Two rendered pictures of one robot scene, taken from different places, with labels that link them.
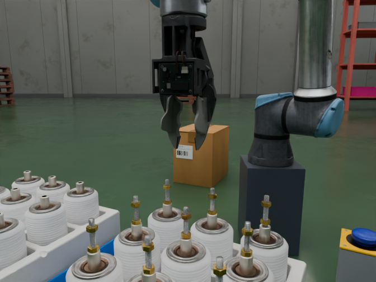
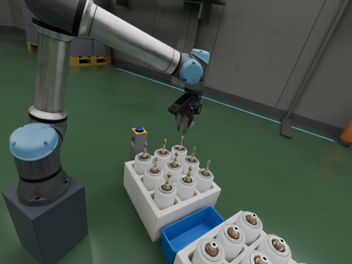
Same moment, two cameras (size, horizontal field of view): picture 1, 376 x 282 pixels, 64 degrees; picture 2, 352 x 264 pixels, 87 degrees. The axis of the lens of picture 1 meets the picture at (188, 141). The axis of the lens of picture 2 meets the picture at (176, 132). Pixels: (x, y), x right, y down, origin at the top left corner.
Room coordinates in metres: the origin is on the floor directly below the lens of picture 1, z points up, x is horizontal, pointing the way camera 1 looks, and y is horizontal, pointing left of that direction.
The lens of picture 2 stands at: (1.26, 0.27, 0.87)
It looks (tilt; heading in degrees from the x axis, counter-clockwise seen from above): 28 degrees down; 202
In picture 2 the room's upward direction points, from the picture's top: 12 degrees clockwise
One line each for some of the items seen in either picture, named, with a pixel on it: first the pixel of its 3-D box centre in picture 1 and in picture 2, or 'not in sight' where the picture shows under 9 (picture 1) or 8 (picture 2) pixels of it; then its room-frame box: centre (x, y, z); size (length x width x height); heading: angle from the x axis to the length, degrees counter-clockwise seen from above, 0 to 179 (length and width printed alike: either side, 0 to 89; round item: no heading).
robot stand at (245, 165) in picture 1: (267, 202); (51, 216); (1.00, -0.28, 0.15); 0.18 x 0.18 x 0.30; 88
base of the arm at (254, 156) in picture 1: (271, 146); (43, 177); (1.00, -0.28, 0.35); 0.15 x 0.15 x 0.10
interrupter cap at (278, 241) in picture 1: (264, 239); (144, 156); (0.57, -0.16, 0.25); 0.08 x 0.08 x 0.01
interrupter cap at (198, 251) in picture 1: (186, 251); (174, 165); (0.52, 0.00, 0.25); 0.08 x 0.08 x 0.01
